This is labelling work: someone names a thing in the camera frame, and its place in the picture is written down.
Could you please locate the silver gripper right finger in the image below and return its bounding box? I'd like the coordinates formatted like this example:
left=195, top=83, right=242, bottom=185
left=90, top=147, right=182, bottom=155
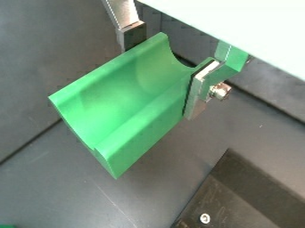
left=183, top=41, right=249, bottom=120

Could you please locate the green shape-sorter block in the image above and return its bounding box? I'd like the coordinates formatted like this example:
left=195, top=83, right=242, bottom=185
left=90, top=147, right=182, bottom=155
left=0, top=224, right=16, bottom=228

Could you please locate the green arch object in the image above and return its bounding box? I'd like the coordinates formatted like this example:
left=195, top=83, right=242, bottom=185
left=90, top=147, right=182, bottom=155
left=50, top=33, right=194, bottom=178

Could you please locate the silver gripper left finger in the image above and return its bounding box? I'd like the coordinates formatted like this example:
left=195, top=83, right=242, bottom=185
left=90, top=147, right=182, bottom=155
left=102, top=0, right=147, bottom=52

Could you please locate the black fixture bracket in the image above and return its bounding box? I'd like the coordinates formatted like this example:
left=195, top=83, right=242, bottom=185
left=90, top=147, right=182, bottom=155
left=170, top=150, right=305, bottom=228

